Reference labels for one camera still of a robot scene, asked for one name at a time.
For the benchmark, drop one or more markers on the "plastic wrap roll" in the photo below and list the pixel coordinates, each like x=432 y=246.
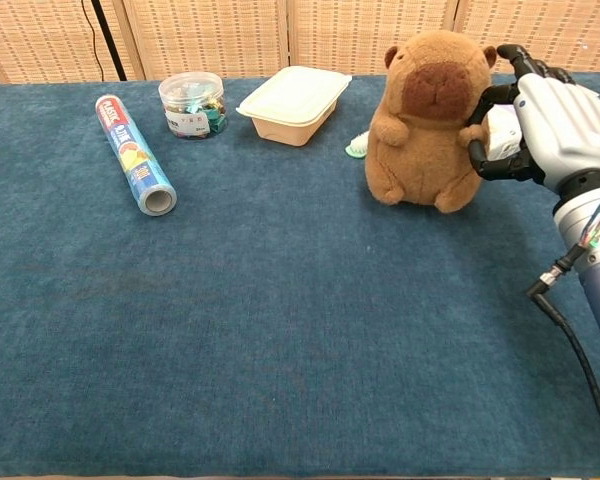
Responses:
x=135 y=155

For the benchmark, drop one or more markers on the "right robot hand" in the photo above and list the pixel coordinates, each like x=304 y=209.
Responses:
x=545 y=125

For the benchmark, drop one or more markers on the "black tripod stand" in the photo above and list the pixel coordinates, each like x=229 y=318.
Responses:
x=109 y=40

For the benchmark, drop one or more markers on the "woven folding screen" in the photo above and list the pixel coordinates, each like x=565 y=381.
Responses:
x=300 y=35

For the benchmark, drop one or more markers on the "blue table cloth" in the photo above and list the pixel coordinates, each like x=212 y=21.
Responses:
x=260 y=300

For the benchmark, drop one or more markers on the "beige lidded food container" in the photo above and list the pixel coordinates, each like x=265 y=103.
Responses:
x=295 y=105

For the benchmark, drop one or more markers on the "brown capybara plush toy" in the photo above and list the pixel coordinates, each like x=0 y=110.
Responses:
x=427 y=125

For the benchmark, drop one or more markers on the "mint green comb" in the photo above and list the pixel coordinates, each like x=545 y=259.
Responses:
x=357 y=146

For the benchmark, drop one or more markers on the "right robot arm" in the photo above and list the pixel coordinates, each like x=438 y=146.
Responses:
x=592 y=240

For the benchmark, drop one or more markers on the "clear jar of binder clips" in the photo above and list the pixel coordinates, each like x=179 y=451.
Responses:
x=194 y=105

